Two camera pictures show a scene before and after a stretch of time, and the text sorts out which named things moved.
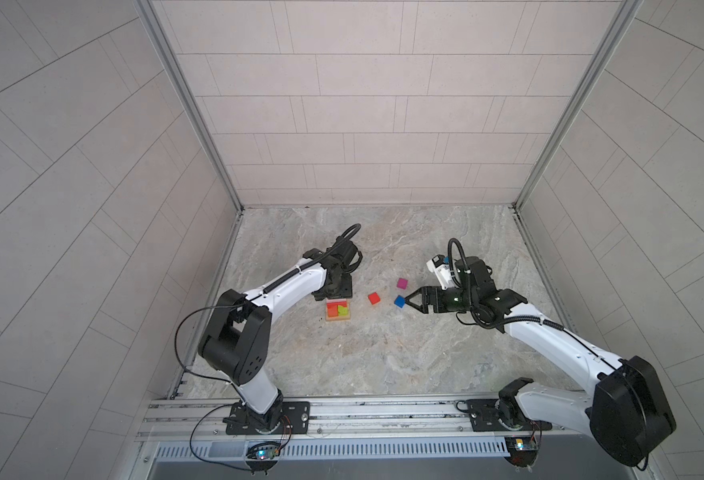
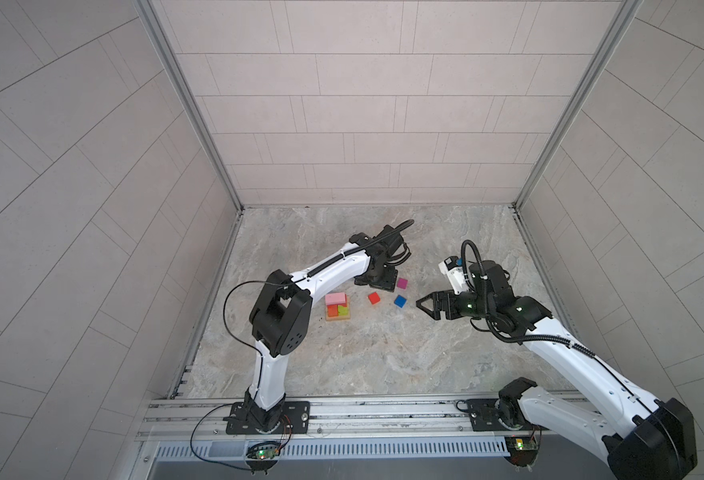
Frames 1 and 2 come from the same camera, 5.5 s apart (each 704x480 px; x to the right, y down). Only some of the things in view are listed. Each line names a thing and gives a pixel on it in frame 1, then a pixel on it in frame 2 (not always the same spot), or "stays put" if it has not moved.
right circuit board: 521,445 stays put
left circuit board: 263,451 stays put
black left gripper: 346,290 → 389,282
